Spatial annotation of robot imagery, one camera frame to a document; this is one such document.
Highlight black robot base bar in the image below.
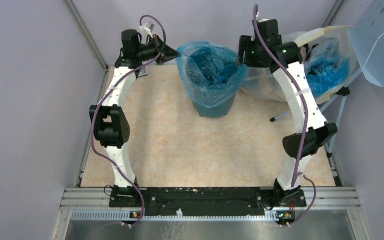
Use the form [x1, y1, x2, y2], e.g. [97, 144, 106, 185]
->
[109, 186, 307, 217]

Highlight perforated white metal panel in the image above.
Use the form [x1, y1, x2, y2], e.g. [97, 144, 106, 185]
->
[347, 0, 384, 88]

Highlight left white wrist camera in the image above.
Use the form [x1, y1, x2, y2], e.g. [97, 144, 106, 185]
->
[139, 21, 155, 39]

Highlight aluminium frame post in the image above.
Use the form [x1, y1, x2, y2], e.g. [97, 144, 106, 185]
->
[63, 0, 108, 70]

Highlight large translucent stuffed bag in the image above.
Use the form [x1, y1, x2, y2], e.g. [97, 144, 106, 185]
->
[241, 26, 358, 104]

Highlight blue bags inside large bag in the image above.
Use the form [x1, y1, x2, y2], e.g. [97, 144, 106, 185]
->
[304, 38, 350, 99]

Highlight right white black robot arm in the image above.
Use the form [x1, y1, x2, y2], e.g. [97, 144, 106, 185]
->
[237, 19, 338, 206]

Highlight white slotted cable duct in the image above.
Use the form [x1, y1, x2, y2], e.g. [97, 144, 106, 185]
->
[70, 210, 279, 222]

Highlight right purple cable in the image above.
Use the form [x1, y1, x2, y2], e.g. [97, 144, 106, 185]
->
[252, 3, 317, 228]

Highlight playing card deck box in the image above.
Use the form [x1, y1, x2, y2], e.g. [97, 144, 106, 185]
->
[137, 67, 148, 78]

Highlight teal plastic trash bin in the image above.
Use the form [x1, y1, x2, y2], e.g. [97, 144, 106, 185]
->
[192, 95, 236, 119]

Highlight purple cable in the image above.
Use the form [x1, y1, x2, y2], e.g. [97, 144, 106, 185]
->
[90, 14, 167, 229]
[252, 3, 317, 228]

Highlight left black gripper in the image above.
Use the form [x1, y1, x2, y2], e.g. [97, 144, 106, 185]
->
[135, 34, 181, 65]

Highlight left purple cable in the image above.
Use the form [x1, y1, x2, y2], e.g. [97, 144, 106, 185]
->
[90, 14, 167, 229]

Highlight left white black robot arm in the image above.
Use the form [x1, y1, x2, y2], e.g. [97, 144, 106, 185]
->
[89, 29, 179, 207]

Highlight blue plastic trash bag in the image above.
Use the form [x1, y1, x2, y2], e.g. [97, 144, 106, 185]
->
[176, 41, 249, 108]

